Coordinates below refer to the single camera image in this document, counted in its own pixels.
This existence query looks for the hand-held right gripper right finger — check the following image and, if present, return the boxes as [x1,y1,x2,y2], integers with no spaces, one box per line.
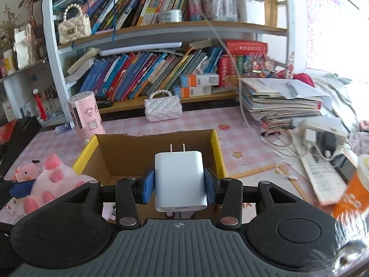
[204,167,292,228]

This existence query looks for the pale round tin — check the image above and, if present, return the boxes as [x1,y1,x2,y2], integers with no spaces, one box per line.
[158,9,183,23]

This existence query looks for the cream quilted handbag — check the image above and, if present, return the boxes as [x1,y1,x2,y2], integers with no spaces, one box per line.
[58,3,92,45]

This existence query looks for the pink plush duck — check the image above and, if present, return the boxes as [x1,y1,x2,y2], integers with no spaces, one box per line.
[12,162,48,182]

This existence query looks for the pink checked tablecloth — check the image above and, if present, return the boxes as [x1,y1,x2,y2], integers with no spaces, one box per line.
[0,106,361,223]

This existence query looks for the white bookshelf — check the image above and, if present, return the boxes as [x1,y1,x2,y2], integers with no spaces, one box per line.
[0,0,297,122]

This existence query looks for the row of colourful books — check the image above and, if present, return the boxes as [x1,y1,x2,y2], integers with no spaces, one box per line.
[83,0,191,32]

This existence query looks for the row of blue books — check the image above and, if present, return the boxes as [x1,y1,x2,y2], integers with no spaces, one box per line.
[79,48,224,101]

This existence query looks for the white cable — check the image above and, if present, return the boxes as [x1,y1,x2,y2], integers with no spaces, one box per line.
[261,128,297,156]

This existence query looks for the pink humidifier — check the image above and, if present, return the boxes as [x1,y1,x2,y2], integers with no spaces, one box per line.
[67,91,105,145]

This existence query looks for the red boxed book set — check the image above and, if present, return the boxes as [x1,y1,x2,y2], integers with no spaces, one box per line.
[217,40,268,87]

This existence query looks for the white bottle yellow label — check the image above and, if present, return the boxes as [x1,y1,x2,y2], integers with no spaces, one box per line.
[3,49,16,75]

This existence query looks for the white power strip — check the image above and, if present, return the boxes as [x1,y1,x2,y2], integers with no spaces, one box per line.
[300,118,349,145]

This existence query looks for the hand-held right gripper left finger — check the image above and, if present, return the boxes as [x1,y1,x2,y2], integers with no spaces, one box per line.
[62,167,156,228]

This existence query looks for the pink plush paw toy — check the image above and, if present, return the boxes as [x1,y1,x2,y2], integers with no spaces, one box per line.
[23,153,97,214]

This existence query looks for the stack of papers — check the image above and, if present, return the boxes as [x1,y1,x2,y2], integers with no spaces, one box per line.
[239,78,323,129]

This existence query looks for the white pen holders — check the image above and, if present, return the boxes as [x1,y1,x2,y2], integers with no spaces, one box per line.
[202,0,266,26]

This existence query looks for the orange paper cup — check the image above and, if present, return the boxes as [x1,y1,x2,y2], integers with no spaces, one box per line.
[333,154,369,220]

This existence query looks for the red tassel ornament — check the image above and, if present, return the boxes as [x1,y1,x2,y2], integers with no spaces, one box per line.
[32,89,48,120]

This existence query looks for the white pearl handbag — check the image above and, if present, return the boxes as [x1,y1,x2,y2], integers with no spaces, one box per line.
[144,90,183,122]

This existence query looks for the printed paper booklet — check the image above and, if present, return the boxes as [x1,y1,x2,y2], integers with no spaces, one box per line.
[300,150,346,205]

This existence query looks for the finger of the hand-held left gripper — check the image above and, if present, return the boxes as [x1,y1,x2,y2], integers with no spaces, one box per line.
[9,180,36,198]

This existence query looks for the white charger plug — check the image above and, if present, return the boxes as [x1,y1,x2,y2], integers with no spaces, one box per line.
[154,144,208,212]

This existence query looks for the yellow cardboard box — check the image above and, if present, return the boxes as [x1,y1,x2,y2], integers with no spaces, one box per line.
[72,129,227,205]

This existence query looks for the white gift bag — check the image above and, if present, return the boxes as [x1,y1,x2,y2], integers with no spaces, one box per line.
[14,24,38,68]

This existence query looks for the pink wall chart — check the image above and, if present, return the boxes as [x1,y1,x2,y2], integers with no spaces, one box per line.
[304,0,355,72]

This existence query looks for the orange white box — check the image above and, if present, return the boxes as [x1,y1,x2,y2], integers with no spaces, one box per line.
[180,73,220,87]
[173,86,212,99]

